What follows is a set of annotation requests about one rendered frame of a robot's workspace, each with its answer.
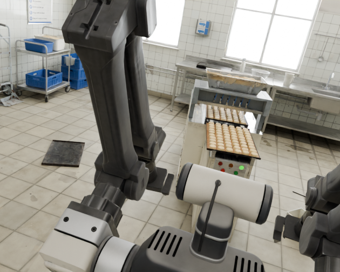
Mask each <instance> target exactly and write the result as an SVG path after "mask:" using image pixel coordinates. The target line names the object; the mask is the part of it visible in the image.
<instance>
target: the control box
mask: <svg viewBox="0 0 340 272"><path fill-rule="evenodd" d="M219 162H222V165H221V166H219V165H218V163H219ZM229 164H233V167H231V168H230V167H229ZM240 166H243V167H244V169H240ZM247 166H248V164H247V163H243V162H238V161H232V160H226V159H220V158H215V162H214V166H213V169H214V170H217V171H221V169H224V170H225V173H228V174H232V175H235V174H234V172H235V171H237V172H238V175H236V176H239V177H242V178H244V176H245V173H246V170H247Z"/></svg>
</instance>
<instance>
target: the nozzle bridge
mask: <svg viewBox="0 0 340 272"><path fill-rule="evenodd" d="M216 93H217V95H216ZM223 94H224V95H223ZM215 95H216V98H215V102H214V103H213V98H214V96H215ZM222 96H223V98H222V102H221V104H219V101H220V98H221V97H222ZM229 96H230V98H229ZM236 97H237V99H236ZM227 98H229V101H228V105H226V100H227ZM243 98H244V99H243ZM234 99H236V102H235V105H234V106H232V104H233V101H234ZM242 99H243V102H242V104H241V107H239V103H240V100H241V101H242ZM249 100H250V102H249ZM247 102H249V105H248V107H247V108H245V106H246V103H247ZM272 102H273V100H272V99H271V98H270V97H269V95H268V94H267V92H264V91H261V92H260V93H259V94H258V95H252V94H246V93H241V92H234V91H228V90H223V89H217V88H213V87H209V86H208V82H207V81H204V80H198V79H196V80H195V84H194V89H193V95H192V101H191V107H190V110H189V118H193V113H194V107H195V104H197V103H199V104H205V105H210V106H216V107H222V108H228V109H232V110H238V111H243V112H249V113H255V114H258V116H257V120H256V124H255V127H256V129H257V130H261V128H262V125H263V121H264V118H265V117H268V115H269V111H270V108H271V105H272Z"/></svg>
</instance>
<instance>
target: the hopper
mask: <svg viewBox="0 0 340 272"><path fill-rule="evenodd" d="M206 73H207V79H208V86H209V87H213V88H217V89H223V90H228V91H234V92H241V93H246V94H252V95H258V94H259V93H260V92H261V90H262V89H263V88H264V87H265V86H266V85H267V82H266V81H265V80H264V79H263V78H262V77H259V76H252V75H249V74H243V73H237V72H231V71H225V70H219V69H213V68H209V67H207V68H206ZM228 74H229V75H232V77H229V76H225V75H228ZM235 77H240V78H243V77H247V78H254V79H255V80H257V81H252V80H246V79H240V78H235Z"/></svg>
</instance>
